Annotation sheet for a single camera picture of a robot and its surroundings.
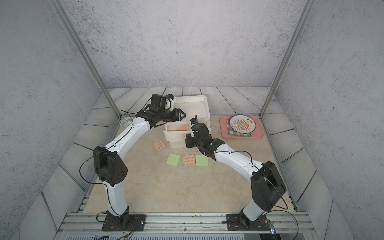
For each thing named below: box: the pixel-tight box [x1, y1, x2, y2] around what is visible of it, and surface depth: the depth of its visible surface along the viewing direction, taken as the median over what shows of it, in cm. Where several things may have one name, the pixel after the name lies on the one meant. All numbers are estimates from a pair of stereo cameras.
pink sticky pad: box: [176, 124, 191, 131], surface depth 92 cm
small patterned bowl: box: [120, 116, 133, 129], surface depth 116 cm
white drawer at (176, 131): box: [163, 121, 192, 142], surface depth 87 cm
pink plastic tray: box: [219, 115, 264, 139], surface depth 113 cm
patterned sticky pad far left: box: [152, 139, 167, 153], surface depth 104 cm
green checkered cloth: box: [226, 119, 252, 137], surface depth 110 cm
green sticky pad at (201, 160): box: [196, 155, 209, 167], surface depth 96 cm
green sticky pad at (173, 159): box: [165, 153, 181, 167], surface depth 98 cm
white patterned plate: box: [229, 114, 257, 134], surface depth 116 cm
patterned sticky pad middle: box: [183, 154, 196, 168], surface depth 96 cm
